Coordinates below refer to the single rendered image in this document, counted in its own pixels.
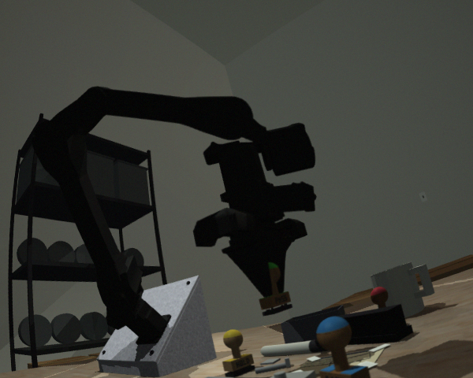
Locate cream inspection card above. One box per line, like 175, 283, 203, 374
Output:
292, 344, 390, 375

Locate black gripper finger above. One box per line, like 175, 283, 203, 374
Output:
266, 236, 296, 294
222, 235, 273, 298

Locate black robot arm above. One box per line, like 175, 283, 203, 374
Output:
32, 86, 316, 345

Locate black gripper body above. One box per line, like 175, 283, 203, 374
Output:
193, 173, 307, 247

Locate grey mug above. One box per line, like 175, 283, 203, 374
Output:
370, 262, 435, 318

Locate white cylinder with black cap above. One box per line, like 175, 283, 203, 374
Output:
260, 339, 328, 356

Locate yellow hold stamp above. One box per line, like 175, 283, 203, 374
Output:
222, 329, 255, 377

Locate green-handled stamp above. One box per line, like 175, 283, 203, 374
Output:
259, 262, 292, 316

